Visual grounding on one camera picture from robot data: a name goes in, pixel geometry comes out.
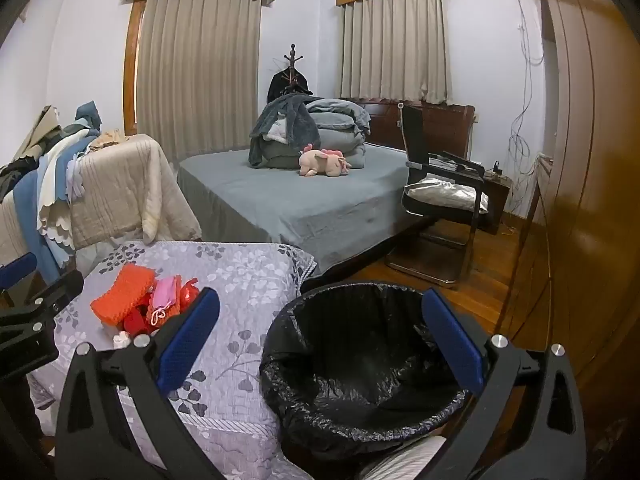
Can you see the pink plush toy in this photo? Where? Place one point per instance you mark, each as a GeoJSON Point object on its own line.
{"type": "Point", "coordinates": [320, 162]}

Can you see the grey floral quilt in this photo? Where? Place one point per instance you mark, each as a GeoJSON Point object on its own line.
{"type": "Point", "coordinates": [240, 290]}

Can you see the wooden coat rack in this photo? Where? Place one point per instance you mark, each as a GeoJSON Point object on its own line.
{"type": "Point", "coordinates": [292, 57]}

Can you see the bed with grey sheet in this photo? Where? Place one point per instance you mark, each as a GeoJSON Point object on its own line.
{"type": "Point", "coordinates": [310, 200]}

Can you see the red plastic bag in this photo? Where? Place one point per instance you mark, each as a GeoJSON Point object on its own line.
{"type": "Point", "coordinates": [189, 296]}

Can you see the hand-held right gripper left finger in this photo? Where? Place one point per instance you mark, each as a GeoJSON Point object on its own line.
{"type": "Point", "coordinates": [187, 342]}

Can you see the blue cloth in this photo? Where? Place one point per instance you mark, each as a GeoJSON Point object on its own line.
{"type": "Point", "coordinates": [30, 200]}

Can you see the folded grey duvet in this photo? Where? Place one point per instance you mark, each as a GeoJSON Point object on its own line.
{"type": "Point", "coordinates": [340, 135]}

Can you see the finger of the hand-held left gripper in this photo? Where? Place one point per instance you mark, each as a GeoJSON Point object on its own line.
{"type": "Point", "coordinates": [17, 266]}
{"type": "Point", "coordinates": [50, 294]}

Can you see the orange knitted cloth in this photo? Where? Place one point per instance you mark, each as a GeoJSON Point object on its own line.
{"type": "Point", "coordinates": [120, 297]}

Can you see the beige quilt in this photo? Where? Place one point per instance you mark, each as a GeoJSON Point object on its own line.
{"type": "Point", "coordinates": [125, 185]}

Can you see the cream ribbed blanket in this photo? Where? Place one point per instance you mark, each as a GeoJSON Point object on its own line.
{"type": "Point", "coordinates": [10, 230]}

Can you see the beige bag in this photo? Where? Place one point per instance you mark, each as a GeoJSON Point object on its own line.
{"type": "Point", "coordinates": [40, 130]}

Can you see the trash bin with black bag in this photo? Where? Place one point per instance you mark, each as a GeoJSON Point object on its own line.
{"type": "Point", "coordinates": [360, 360]}

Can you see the brown wooden wardrobe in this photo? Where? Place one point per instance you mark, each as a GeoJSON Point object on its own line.
{"type": "Point", "coordinates": [590, 160]}

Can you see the pinkish crumpled tissue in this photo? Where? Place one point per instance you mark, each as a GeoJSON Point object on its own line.
{"type": "Point", "coordinates": [121, 342]}

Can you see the dark wooden nightstand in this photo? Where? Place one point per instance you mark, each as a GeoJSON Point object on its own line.
{"type": "Point", "coordinates": [497, 200]}

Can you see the black metal chair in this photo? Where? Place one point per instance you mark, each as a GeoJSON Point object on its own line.
{"type": "Point", "coordinates": [412, 130]}

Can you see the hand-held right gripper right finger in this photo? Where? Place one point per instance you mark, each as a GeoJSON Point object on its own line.
{"type": "Point", "coordinates": [452, 340]}

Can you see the dark wooden headboard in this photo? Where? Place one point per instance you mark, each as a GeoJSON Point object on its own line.
{"type": "Point", "coordinates": [445, 130]}

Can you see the grey-blue towel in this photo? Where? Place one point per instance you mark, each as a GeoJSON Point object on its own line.
{"type": "Point", "coordinates": [89, 115]}

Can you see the tan cloth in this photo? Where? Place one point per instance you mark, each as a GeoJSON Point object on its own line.
{"type": "Point", "coordinates": [107, 140]}

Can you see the dark clothes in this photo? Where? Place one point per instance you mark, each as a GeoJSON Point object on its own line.
{"type": "Point", "coordinates": [15, 175]}

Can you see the dark grey fleece blanket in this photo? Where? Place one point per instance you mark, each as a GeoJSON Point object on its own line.
{"type": "Point", "coordinates": [285, 115]}

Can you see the short beige curtain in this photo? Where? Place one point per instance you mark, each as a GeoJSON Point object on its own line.
{"type": "Point", "coordinates": [395, 45]}

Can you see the red cloth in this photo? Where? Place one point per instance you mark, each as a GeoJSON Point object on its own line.
{"type": "Point", "coordinates": [135, 322]}

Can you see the white scalloped cloth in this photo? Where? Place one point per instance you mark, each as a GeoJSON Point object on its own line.
{"type": "Point", "coordinates": [55, 220]}

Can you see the silver cushion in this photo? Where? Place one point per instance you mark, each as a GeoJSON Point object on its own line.
{"type": "Point", "coordinates": [440, 192]}

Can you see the pink face mask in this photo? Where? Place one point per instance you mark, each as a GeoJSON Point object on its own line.
{"type": "Point", "coordinates": [165, 292]}

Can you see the wide beige curtain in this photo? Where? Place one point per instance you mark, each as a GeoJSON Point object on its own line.
{"type": "Point", "coordinates": [200, 75]}

